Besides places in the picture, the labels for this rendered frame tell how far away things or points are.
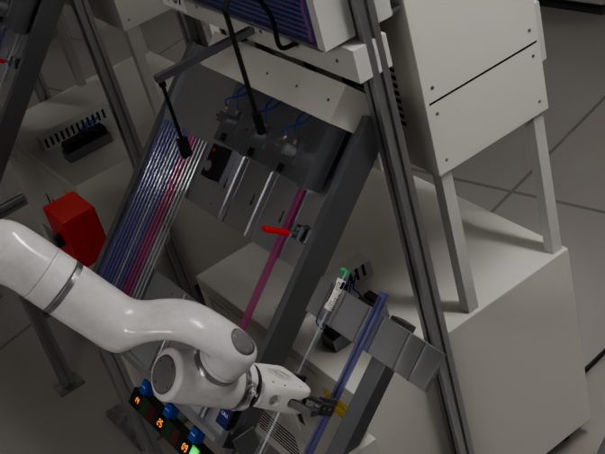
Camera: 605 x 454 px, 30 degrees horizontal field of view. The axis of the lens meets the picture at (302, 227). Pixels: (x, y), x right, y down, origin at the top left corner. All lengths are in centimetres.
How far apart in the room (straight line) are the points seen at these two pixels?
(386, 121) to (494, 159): 214
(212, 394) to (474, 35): 95
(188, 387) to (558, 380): 138
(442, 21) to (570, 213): 179
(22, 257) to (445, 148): 99
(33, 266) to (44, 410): 211
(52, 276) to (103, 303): 9
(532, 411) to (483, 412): 18
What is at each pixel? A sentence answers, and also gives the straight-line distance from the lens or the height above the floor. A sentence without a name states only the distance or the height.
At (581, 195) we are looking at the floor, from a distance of 401.
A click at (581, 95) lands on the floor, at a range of 460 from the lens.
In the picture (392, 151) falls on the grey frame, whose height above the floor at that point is 114.
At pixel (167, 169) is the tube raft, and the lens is 264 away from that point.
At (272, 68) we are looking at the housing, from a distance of 233.
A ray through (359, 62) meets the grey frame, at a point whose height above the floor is 135.
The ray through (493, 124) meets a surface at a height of 104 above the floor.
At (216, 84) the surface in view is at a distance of 261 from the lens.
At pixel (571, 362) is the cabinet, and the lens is 292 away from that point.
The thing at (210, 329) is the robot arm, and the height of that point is 124.
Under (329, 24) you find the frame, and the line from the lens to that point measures 205.
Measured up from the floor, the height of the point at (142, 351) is 73.
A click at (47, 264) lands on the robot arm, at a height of 140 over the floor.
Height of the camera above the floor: 225
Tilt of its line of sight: 33 degrees down
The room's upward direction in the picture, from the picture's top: 16 degrees counter-clockwise
